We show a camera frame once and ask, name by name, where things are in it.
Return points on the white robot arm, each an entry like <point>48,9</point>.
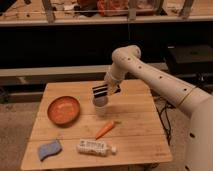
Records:
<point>188,98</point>

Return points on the wooden table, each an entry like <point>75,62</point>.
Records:
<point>138,135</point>

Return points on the long wooden bench shelf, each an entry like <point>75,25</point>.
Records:
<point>26,76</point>

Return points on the blue sponge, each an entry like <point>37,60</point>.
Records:
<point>49,149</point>

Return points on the orange bowl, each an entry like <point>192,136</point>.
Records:
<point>63,110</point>

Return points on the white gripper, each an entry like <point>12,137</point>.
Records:
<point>113,84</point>

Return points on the black box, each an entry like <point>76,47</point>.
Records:
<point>190,59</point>

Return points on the white plastic bottle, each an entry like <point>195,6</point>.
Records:
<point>98,148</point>

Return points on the orange carrot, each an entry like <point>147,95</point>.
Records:
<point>106,128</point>

